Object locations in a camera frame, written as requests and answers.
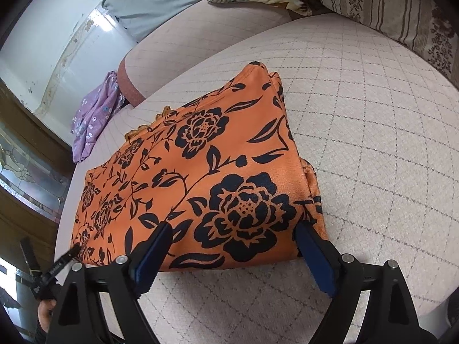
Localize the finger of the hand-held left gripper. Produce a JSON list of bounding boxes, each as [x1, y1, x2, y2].
[[20, 237, 41, 275], [45, 245, 79, 282]]

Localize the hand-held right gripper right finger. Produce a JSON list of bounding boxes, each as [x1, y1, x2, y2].
[[295, 220, 438, 344]]

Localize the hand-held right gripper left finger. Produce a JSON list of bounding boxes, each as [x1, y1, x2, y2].
[[46, 221, 173, 344]]

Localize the orange black floral garment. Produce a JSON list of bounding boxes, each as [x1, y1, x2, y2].
[[70, 61, 328, 272]]

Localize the person's left hand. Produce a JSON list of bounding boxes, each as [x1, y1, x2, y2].
[[37, 298, 59, 333]]

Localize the wooden door with patterned glass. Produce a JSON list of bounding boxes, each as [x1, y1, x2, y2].
[[0, 79, 76, 259]]

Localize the purple floral cloth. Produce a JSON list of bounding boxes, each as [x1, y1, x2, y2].
[[72, 71, 126, 163]]

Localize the pink quilted bed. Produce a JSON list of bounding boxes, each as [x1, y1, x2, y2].
[[54, 12, 459, 344]]

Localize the pink bolster with rust band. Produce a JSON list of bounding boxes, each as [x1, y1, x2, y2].
[[118, 0, 291, 108]]

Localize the light blue sheet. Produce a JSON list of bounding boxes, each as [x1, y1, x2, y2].
[[102, 0, 223, 42]]

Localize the striped floral pillow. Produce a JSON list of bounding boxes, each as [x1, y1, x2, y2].
[[310, 0, 459, 79]]

